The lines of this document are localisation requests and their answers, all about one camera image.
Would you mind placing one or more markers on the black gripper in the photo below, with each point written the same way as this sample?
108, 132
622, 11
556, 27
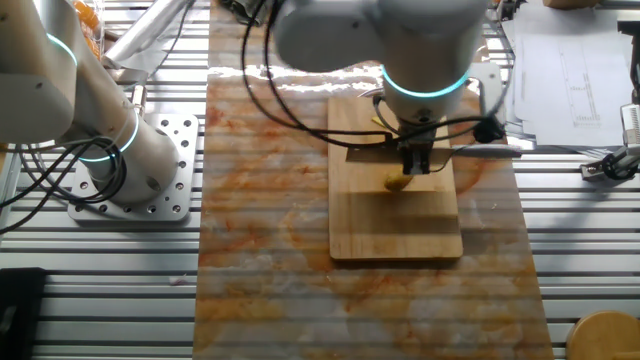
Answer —
416, 137

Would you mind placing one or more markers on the steel cleaver knife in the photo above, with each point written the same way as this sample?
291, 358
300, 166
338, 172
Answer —
380, 155

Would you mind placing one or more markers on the grey green cloth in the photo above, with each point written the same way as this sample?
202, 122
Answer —
240, 12

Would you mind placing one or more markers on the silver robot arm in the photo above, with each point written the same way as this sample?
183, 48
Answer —
425, 40

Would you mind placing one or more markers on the yellow potato slice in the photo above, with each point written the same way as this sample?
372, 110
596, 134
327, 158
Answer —
378, 121

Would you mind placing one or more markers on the wooden cutting board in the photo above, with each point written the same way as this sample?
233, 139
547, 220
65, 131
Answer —
395, 225

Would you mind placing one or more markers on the orange marbled table mat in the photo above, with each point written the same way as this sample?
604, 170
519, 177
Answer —
265, 200

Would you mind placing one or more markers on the stack of white papers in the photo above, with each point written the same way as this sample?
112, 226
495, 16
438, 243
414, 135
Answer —
575, 75

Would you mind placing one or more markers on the round wooden disc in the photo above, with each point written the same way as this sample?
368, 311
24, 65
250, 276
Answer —
605, 337

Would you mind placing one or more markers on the metal cylinder connector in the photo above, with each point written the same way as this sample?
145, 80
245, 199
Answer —
138, 100

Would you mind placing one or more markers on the white film roll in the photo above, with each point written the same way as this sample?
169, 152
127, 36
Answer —
140, 35

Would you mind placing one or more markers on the clear plastic fruit package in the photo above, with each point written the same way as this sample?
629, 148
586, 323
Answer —
87, 30

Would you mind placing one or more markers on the black box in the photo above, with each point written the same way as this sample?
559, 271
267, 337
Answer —
20, 315

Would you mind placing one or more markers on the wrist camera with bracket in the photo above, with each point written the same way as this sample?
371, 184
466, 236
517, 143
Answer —
487, 100

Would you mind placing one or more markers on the camera on clamp mount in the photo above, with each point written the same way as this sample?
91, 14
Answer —
620, 160

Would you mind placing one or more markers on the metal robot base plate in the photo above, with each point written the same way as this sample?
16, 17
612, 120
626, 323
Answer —
170, 200

